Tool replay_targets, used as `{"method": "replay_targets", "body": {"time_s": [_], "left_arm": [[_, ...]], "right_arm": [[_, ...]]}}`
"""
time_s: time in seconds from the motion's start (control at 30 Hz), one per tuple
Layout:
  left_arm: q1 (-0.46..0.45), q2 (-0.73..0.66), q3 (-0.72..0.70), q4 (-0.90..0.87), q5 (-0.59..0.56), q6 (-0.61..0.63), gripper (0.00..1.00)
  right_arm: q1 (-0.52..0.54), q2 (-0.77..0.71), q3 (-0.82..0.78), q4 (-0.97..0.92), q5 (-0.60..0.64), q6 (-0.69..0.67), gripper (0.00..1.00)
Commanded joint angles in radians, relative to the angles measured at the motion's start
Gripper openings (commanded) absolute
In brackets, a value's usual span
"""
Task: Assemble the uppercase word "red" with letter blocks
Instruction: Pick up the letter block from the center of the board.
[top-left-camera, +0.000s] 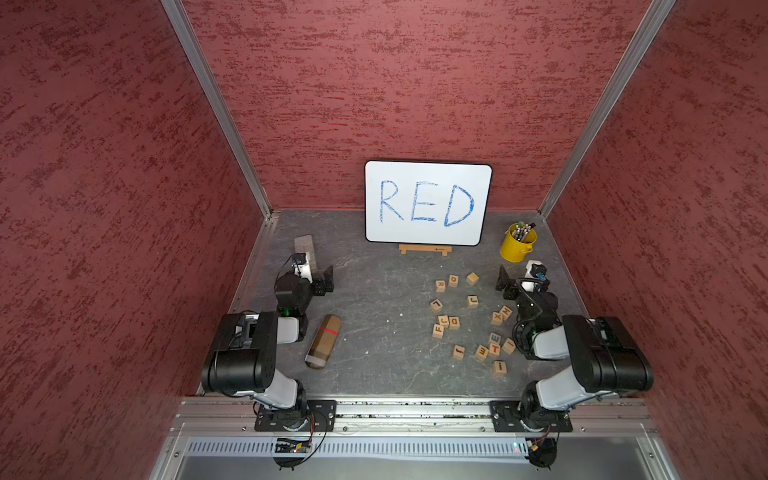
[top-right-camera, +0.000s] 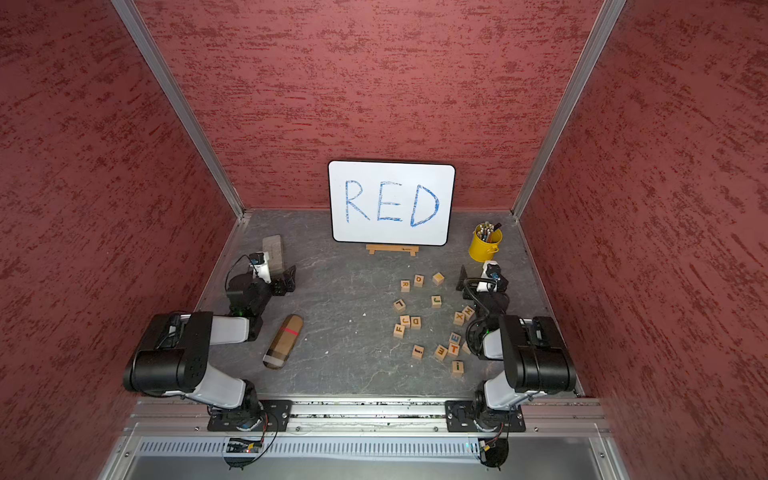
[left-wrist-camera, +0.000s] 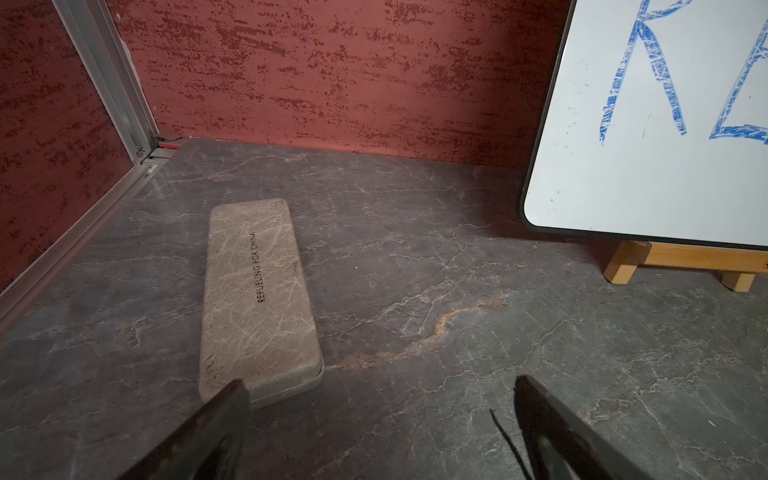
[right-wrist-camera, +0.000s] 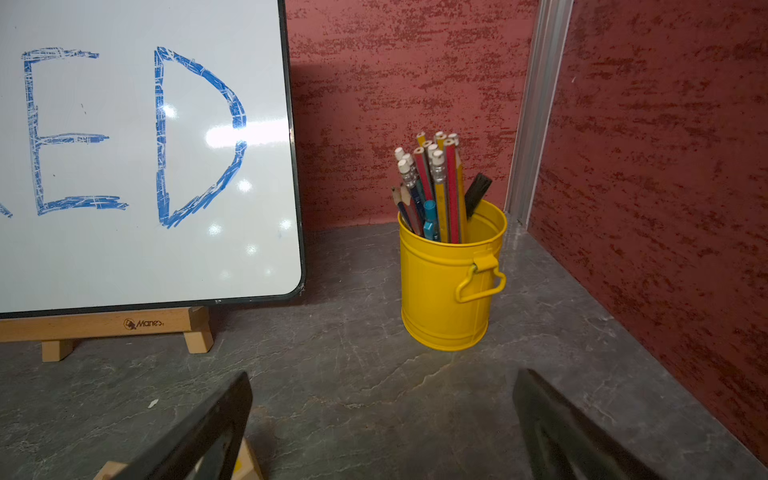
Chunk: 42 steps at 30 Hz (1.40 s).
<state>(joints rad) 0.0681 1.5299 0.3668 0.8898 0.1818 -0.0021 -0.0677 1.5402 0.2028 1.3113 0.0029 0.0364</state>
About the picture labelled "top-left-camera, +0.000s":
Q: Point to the pens in cup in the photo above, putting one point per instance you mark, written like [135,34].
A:
[521,230]

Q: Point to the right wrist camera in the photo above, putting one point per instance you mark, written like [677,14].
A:
[536,277]

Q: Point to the yellow pen cup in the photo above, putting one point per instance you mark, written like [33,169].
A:
[514,251]

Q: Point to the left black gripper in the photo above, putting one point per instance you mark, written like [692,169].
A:
[321,283]

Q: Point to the grey rectangular eraser block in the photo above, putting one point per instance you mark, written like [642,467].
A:
[304,244]

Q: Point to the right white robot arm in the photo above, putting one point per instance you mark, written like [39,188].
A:
[604,359]

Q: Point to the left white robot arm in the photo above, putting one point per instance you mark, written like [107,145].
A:
[241,361]

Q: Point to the white dry-erase board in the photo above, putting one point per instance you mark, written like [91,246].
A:
[421,202]

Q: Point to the brown plaid pencil case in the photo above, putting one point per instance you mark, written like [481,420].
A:
[324,342]

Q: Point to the aluminium front rail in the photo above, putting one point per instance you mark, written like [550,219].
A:
[421,416]

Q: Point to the wooden block letter L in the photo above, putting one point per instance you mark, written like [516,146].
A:
[436,306]

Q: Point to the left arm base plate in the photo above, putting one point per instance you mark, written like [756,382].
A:
[309,416]

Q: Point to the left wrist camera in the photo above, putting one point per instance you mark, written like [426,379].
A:
[302,266]

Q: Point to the wooden block right of T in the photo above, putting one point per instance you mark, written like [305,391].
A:
[509,346]

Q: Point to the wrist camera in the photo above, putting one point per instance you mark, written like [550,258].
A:
[302,266]
[536,277]

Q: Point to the wooden block of t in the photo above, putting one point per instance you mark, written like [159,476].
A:
[481,353]
[509,346]

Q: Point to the wooden board stand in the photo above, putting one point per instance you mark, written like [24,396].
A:
[441,249]

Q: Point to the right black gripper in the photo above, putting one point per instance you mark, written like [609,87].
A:
[512,287]

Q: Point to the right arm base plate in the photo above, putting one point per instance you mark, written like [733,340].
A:
[512,417]

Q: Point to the wooden block left of T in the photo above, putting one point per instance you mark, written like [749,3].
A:
[481,353]

